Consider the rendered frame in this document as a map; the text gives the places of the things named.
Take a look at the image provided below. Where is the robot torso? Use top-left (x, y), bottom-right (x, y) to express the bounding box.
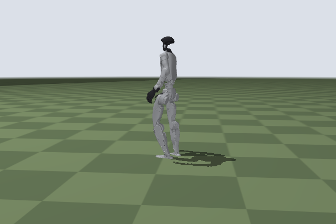
top-left (160, 50), bottom-right (176, 100)

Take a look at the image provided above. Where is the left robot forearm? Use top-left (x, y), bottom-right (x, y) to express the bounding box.
top-left (154, 68), bottom-right (167, 90)

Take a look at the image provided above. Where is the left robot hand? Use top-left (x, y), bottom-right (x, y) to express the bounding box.
top-left (146, 88), bottom-right (160, 103)

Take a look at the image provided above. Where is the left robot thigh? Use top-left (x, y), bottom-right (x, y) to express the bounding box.
top-left (152, 93), bottom-right (169, 131)

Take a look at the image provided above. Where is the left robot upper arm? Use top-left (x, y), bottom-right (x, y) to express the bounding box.
top-left (160, 52), bottom-right (170, 76)

